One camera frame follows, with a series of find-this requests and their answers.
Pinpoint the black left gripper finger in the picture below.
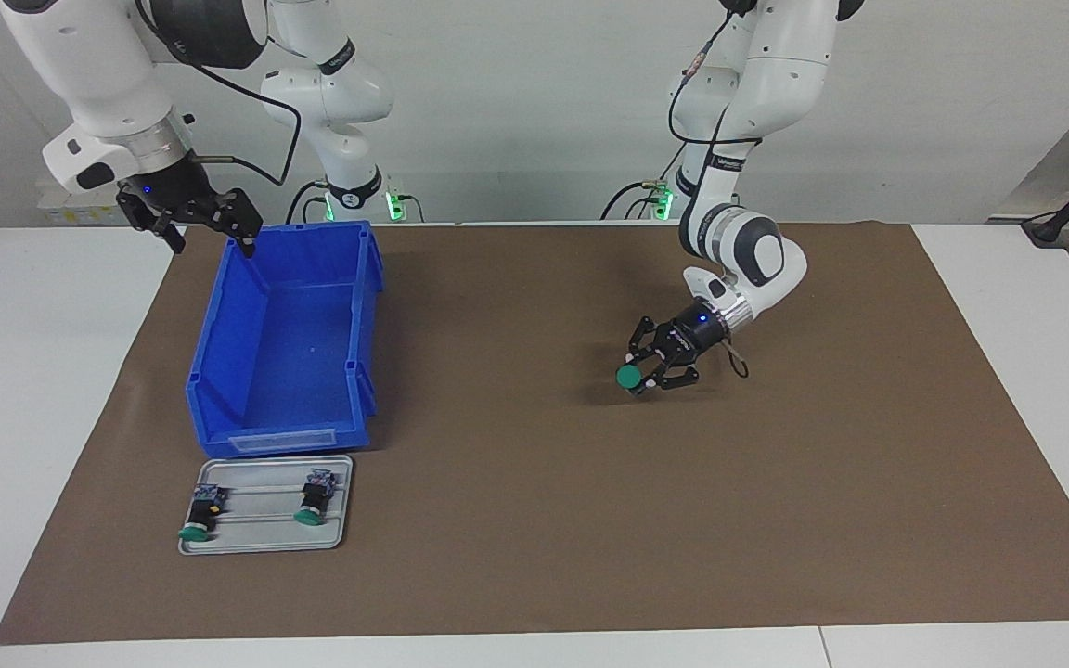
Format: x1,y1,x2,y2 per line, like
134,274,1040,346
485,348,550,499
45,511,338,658
625,316,676,365
635,353,702,396

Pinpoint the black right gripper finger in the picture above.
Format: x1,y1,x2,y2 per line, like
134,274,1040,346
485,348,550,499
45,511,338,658
205,187,265,260
116,190,188,255

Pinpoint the green push button yellow mark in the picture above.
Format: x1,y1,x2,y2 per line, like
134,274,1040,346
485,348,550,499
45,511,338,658
178,482,225,543

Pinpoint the blue plastic storage bin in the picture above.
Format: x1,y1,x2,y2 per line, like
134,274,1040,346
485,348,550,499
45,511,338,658
185,220,385,459

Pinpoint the brown table mat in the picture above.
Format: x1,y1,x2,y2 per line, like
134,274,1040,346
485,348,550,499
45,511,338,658
0,221,1069,646

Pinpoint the grey metal tray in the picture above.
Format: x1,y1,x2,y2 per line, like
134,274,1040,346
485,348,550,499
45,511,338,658
177,455,355,556

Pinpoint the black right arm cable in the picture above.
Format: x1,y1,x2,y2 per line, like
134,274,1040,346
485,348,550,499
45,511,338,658
131,0,303,186

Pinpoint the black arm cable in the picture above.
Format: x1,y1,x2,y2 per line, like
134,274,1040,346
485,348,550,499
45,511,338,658
131,0,303,186
667,7,760,379

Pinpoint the black right base cable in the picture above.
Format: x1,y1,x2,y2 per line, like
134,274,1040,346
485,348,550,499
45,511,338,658
286,178,331,225

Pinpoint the black base cable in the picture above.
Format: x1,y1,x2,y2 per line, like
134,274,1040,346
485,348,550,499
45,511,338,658
600,137,689,222
286,178,331,225

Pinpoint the black left base cable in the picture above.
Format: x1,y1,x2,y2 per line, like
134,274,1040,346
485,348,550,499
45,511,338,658
600,137,689,222

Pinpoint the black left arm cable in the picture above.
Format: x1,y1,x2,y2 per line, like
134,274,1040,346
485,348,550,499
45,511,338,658
667,7,760,379

